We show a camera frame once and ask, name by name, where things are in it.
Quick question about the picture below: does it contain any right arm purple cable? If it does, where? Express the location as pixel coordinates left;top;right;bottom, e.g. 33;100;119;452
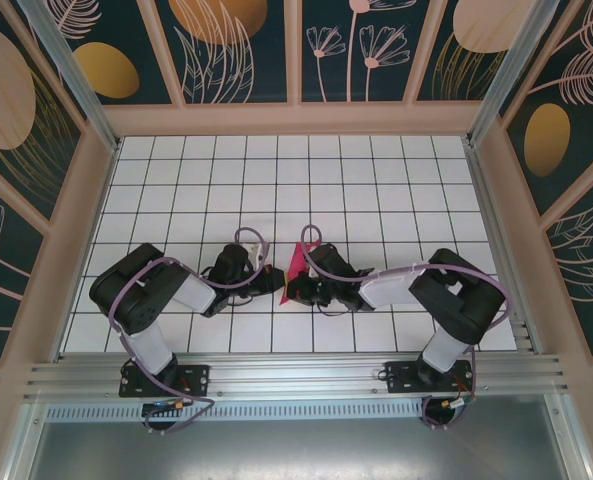
300;224;510;431

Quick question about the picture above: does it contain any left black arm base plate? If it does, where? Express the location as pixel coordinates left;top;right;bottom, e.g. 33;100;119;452
118;363;212;399

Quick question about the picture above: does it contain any slotted grey cable duct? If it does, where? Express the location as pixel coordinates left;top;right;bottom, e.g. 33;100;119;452
44;397;427;422

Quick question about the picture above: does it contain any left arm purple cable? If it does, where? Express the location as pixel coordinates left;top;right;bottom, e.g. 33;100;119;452
108;226;270;435

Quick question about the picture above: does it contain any red paper sheet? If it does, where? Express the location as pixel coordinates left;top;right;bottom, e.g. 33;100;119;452
276;238;323;308

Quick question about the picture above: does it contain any grey metal sheet panel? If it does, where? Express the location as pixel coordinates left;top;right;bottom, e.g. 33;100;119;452
3;394;593;480

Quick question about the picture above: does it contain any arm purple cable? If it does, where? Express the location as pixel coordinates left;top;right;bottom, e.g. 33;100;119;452
108;226;270;435
300;224;510;431

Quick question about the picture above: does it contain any aluminium side rail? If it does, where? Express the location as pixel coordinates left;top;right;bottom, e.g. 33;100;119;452
463;137;545;357

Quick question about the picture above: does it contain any long aluminium mounting rail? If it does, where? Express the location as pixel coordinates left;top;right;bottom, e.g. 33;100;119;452
23;351;571;402

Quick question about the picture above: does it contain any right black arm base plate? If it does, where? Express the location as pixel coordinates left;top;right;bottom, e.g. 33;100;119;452
384;359;477;395

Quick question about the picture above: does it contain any aluminium corner post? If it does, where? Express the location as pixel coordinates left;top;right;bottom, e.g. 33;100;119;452
466;0;563;147
15;0;122;154

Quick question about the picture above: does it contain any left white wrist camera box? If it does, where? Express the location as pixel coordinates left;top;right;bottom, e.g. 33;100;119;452
239;240;271;262

